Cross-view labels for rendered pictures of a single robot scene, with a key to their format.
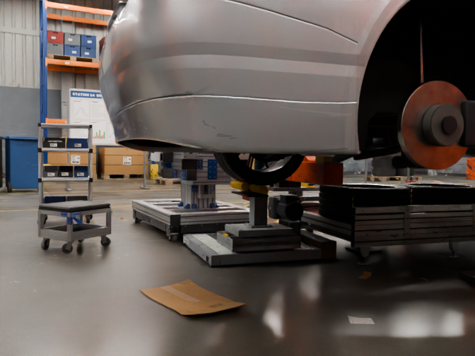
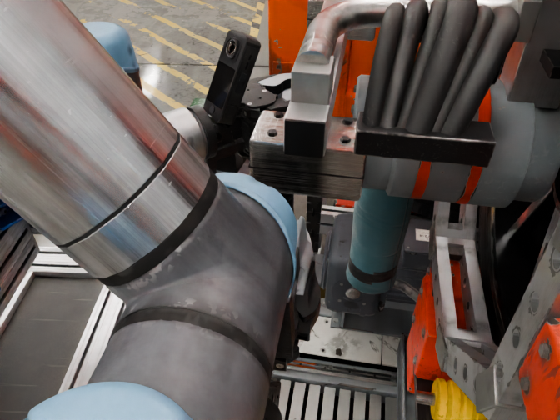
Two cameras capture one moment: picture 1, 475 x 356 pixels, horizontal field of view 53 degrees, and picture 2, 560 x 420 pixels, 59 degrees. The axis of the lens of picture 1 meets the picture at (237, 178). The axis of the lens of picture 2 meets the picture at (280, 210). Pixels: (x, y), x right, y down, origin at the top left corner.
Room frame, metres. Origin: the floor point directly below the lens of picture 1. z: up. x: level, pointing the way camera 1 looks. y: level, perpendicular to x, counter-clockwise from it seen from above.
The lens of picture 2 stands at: (3.54, 0.44, 1.15)
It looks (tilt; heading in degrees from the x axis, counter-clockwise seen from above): 40 degrees down; 299
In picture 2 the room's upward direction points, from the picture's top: straight up
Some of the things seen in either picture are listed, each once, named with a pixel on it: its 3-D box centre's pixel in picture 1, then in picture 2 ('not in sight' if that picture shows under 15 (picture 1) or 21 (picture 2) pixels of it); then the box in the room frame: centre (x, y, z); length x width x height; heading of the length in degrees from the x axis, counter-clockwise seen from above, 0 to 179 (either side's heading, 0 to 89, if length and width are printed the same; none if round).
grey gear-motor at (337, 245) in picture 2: (288, 217); (411, 289); (3.65, -0.39, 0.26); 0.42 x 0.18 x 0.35; 19
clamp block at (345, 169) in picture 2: not in sight; (309, 152); (3.68, 0.13, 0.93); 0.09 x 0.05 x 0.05; 19
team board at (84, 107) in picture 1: (107, 138); not in sight; (9.24, 2.49, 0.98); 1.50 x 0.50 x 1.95; 116
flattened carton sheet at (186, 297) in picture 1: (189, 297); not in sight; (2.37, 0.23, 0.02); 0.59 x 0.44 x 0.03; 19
